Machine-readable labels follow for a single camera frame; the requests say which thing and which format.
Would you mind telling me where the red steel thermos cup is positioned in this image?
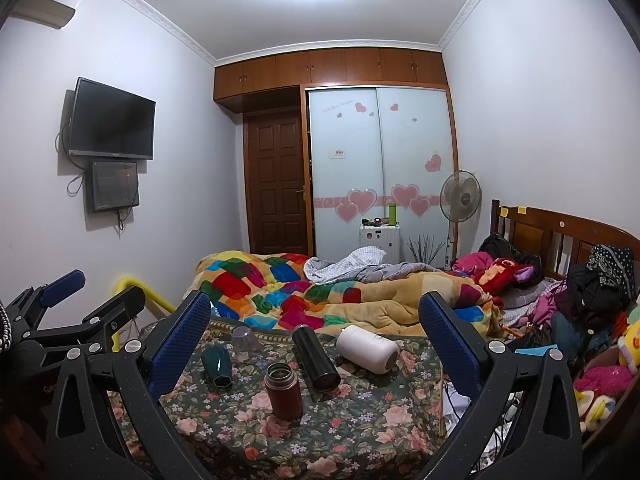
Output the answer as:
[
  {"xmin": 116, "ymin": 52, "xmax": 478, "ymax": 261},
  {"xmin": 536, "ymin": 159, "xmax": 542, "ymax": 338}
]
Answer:
[{"xmin": 265, "ymin": 362, "xmax": 303, "ymax": 422}]

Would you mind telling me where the colourful patchwork blanket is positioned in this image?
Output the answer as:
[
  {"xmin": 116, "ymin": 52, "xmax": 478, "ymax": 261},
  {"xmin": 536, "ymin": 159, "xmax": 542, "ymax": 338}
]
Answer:
[{"xmin": 189, "ymin": 250, "xmax": 502, "ymax": 338}]

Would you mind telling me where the standing electric fan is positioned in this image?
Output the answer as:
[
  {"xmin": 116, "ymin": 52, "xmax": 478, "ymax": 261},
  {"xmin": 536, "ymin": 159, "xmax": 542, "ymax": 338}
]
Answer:
[{"xmin": 439, "ymin": 170, "xmax": 482, "ymax": 266}]

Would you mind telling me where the grey white crumpled cloth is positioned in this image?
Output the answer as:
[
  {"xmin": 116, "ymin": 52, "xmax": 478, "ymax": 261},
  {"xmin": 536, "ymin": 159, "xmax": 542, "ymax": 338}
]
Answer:
[{"xmin": 303, "ymin": 246, "xmax": 436, "ymax": 285}]

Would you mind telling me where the red plush toy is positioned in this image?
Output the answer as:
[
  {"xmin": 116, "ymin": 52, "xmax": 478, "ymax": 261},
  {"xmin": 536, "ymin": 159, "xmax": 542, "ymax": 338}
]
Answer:
[{"xmin": 474, "ymin": 258, "xmax": 535, "ymax": 296}]

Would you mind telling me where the yellow padded rail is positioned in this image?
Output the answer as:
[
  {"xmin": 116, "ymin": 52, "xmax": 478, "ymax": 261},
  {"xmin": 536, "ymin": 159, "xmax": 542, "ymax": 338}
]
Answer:
[{"xmin": 112, "ymin": 275, "xmax": 177, "ymax": 351}]

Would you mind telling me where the frosted wardrobe with hearts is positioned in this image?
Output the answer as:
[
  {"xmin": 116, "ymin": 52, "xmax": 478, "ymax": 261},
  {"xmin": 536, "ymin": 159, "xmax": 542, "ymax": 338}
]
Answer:
[{"xmin": 307, "ymin": 86, "xmax": 456, "ymax": 268}]

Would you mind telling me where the wall mounted black television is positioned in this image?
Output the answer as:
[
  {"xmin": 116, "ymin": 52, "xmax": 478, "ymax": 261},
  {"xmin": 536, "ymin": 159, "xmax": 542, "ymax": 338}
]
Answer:
[{"xmin": 63, "ymin": 77, "xmax": 156, "ymax": 160}]

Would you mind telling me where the pink plush toy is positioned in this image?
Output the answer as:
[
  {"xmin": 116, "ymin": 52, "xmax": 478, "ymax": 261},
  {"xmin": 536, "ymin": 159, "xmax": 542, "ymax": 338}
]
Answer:
[{"xmin": 574, "ymin": 365, "xmax": 634, "ymax": 400}]

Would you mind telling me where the white insulated bottle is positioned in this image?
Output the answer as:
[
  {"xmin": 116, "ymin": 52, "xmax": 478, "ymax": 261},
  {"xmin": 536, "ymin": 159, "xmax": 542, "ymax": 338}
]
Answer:
[{"xmin": 335, "ymin": 325, "xmax": 399, "ymax": 375}]

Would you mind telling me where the green bottle on cabinet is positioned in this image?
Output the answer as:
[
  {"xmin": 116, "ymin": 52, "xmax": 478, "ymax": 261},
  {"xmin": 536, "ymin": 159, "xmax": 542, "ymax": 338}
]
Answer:
[{"xmin": 388, "ymin": 203, "xmax": 397, "ymax": 226}]

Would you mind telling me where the brown wooden door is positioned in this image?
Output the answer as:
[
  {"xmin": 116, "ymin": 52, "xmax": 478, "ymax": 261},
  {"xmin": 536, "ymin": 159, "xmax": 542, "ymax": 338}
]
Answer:
[{"xmin": 243, "ymin": 110, "xmax": 308, "ymax": 255}]

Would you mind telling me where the floral tablecloth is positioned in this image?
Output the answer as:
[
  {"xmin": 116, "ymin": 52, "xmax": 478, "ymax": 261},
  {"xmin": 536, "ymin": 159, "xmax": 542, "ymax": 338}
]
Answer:
[{"xmin": 106, "ymin": 316, "xmax": 452, "ymax": 480}]

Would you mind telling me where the black cylindrical flask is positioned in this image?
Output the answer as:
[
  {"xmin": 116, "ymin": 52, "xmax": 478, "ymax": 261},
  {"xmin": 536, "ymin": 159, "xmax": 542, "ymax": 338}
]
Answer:
[{"xmin": 292, "ymin": 325, "xmax": 341, "ymax": 392}]

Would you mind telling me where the small wall monitor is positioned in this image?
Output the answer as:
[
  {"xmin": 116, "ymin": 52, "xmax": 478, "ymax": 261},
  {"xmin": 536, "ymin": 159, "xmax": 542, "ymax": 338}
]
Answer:
[{"xmin": 86, "ymin": 159, "xmax": 140, "ymax": 214}]

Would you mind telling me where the white small cabinet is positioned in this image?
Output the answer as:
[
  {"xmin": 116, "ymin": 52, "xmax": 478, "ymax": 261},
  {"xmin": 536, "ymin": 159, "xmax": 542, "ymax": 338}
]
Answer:
[{"xmin": 359, "ymin": 223, "xmax": 401, "ymax": 263}]

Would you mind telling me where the wooden bed headboard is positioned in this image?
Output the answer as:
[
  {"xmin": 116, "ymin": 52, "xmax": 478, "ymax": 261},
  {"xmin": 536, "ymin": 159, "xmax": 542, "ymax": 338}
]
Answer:
[{"xmin": 490, "ymin": 200, "xmax": 639, "ymax": 280}]

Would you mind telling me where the yellow plush toy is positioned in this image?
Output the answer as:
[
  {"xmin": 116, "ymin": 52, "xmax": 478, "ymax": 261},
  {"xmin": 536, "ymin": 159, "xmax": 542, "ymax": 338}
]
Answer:
[{"xmin": 617, "ymin": 321, "xmax": 640, "ymax": 375}]

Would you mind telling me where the clear glass cup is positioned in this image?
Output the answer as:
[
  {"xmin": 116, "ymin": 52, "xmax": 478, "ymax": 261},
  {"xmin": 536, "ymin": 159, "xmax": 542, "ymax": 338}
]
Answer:
[{"xmin": 231, "ymin": 325, "xmax": 260, "ymax": 362}]

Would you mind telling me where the dark green faceted cup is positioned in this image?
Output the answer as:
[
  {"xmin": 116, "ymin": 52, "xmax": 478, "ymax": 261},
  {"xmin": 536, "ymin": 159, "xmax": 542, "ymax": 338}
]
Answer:
[{"xmin": 201, "ymin": 346, "xmax": 232, "ymax": 390}]

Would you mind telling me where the blue booklet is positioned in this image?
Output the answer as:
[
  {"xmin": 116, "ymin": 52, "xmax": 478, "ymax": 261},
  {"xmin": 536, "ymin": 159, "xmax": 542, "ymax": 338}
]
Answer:
[{"xmin": 515, "ymin": 344, "xmax": 558, "ymax": 356}]

